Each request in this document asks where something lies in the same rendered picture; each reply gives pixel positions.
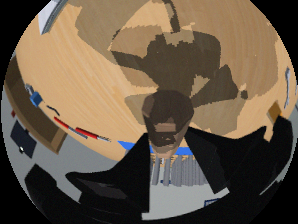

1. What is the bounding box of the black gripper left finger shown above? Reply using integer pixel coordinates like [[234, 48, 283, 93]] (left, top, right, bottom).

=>
[[65, 132, 150, 214]]

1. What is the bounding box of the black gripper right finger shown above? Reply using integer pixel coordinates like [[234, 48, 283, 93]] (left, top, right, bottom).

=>
[[184, 125, 267, 194]]

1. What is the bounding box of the blue cube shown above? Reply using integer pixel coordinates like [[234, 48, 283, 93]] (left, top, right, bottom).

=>
[[29, 92, 43, 107]]

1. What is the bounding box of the blue flat strip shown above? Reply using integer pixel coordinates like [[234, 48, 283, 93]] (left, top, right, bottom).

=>
[[117, 141, 193, 156]]

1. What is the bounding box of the orange flat bar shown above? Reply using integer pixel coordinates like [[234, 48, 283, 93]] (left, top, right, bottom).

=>
[[269, 101, 282, 121]]

